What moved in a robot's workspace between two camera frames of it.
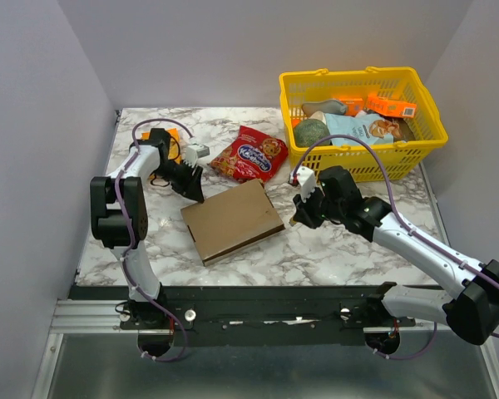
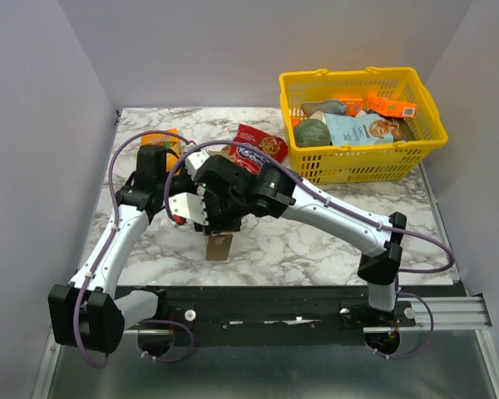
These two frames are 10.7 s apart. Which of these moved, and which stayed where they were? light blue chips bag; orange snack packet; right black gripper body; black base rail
Moved: right black gripper body
Stayed: light blue chips bag; orange snack packet; black base rail
